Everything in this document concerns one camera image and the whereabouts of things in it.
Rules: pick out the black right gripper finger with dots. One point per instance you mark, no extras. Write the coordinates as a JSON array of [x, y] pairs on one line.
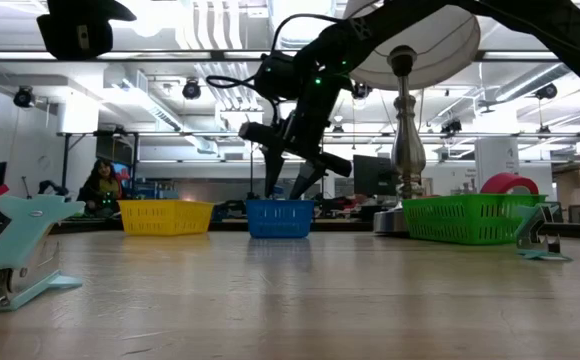
[[306, 177], [272, 170]]

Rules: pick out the red tape roll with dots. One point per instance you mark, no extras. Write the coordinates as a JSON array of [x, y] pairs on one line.
[[500, 184]]

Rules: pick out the teal stapler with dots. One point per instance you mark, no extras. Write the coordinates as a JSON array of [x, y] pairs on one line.
[[20, 235], [530, 225]]

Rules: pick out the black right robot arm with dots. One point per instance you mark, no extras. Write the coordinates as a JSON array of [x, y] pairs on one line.
[[520, 15]]

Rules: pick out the blue plastic basket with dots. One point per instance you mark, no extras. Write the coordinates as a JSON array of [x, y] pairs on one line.
[[280, 218]]

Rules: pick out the black ceiling spotlight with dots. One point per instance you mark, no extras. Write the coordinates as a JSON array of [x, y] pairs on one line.
[[547, 91], [23, 97], [361, 91], [191, 90]]

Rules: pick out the silver lamp with white shade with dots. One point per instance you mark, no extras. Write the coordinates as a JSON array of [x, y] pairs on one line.
[[407, 145]]

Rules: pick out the yellow plastic basket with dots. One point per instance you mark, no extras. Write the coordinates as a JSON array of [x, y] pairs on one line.
[[165, 217]]

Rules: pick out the person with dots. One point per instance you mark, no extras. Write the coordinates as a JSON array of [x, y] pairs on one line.
[[101, 187]]

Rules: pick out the green plastic basket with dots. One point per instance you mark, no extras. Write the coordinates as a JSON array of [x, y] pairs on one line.
[[470, 220]]

